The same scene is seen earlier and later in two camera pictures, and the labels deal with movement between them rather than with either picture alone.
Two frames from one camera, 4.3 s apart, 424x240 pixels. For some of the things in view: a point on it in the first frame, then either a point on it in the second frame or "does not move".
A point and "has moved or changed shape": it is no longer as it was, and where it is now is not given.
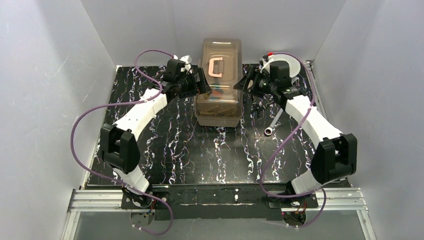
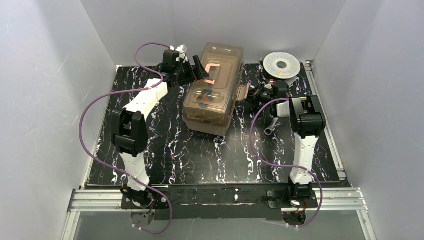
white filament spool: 294,66 does not move
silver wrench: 273,122 does not move
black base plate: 218,202 does not move
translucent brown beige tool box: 222,66 has moved or changed shape
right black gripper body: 250,82 → 257,94
